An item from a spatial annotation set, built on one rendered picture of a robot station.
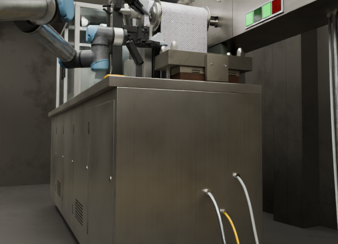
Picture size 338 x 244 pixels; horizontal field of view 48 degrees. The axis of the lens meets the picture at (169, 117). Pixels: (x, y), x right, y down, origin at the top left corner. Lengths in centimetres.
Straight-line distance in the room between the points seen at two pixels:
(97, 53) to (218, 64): 50
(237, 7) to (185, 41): 28
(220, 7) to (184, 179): 91
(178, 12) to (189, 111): 55
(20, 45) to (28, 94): 67
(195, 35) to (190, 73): 31
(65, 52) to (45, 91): 403
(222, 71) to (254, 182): 48
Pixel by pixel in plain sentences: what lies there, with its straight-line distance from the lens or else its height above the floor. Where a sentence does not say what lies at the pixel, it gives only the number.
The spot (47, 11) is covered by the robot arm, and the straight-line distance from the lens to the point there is 126.
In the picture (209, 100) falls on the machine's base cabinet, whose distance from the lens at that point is 152.
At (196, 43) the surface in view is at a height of 112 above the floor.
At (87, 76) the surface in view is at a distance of 269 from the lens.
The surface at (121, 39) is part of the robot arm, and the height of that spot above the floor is 109.
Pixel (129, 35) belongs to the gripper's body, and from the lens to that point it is 171.
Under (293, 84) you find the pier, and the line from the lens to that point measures 307.
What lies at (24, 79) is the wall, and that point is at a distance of 559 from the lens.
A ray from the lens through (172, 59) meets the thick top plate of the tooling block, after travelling 154.
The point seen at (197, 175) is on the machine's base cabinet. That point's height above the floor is 53.
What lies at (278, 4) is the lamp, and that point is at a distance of 156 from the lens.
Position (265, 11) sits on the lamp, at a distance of 162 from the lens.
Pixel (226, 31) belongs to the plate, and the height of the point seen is 118.
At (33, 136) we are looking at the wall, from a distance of 555.
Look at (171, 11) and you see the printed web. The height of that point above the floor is 126.
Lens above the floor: 69
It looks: 3 degrees up
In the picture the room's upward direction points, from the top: straight up
